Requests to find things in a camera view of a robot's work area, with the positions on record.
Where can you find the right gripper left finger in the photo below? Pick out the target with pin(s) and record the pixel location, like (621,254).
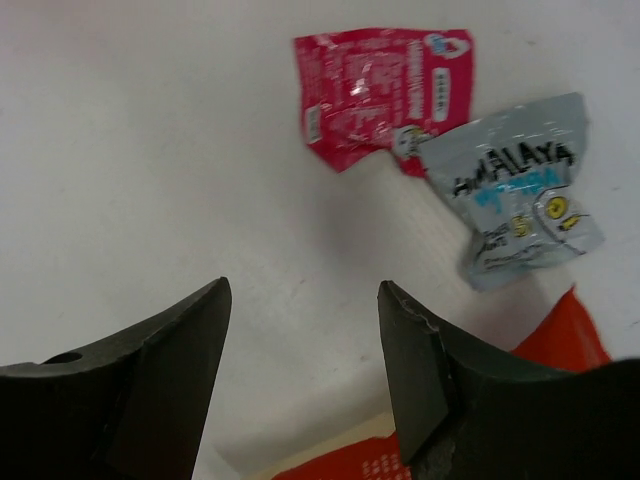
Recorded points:
(132,405)

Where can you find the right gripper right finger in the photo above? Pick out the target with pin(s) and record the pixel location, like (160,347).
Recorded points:
(464,409)

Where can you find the red chips bag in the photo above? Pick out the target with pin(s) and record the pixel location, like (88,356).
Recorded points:
(566,339)

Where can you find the grey Himalaya mint packet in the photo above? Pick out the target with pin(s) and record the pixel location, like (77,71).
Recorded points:
(509,177)

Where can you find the pink snack packet right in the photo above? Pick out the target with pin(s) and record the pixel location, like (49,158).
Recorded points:
(375,89)

